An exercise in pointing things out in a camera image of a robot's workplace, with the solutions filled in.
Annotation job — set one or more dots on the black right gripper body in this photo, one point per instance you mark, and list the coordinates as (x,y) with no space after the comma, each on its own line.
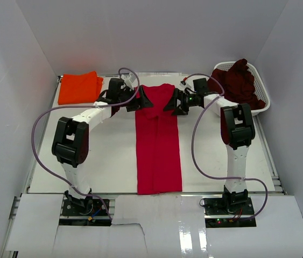
(187,101)

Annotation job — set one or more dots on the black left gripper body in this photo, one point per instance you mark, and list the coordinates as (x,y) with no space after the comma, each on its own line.
(133,105)

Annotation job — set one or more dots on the bright red t shirt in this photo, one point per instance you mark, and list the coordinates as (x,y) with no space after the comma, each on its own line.
(157,145)

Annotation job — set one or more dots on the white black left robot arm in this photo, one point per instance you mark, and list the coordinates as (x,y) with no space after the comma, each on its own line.
(71,140)

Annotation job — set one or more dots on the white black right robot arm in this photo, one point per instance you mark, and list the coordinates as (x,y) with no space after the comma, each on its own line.
(237,132)

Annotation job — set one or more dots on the orange folded t shirt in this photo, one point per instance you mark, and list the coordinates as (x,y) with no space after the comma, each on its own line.
(78,89)

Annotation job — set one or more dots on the dark maroon t shirt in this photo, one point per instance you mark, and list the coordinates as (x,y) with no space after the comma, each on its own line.
(238,84)

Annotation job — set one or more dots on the white plastic laundry basket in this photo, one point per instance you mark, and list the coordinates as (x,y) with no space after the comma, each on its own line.
(260,89)

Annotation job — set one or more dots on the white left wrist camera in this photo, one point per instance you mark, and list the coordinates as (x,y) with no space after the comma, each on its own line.
(129,79)

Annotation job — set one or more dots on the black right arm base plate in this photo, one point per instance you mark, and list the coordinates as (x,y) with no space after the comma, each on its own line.
(218,216)

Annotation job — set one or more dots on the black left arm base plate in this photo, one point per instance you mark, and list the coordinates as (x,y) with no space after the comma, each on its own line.
(94,214)

